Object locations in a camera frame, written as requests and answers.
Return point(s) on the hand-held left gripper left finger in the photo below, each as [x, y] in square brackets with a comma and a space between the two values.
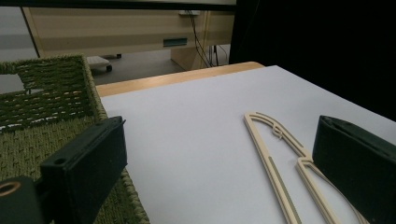
[87, 161]

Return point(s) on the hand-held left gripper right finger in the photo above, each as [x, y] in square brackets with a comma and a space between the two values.
[358, 161]

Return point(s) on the green woven basket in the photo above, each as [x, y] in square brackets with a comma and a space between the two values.
[25, 140]

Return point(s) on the beige plastic clothes hanger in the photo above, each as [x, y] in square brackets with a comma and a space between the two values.
[280, 189]

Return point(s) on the beige desk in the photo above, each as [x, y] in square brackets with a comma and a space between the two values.
[109, 28]

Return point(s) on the black curtain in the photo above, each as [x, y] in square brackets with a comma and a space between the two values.
[311, 31]

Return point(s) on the white power strip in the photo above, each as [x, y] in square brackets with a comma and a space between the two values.
[189, 13]

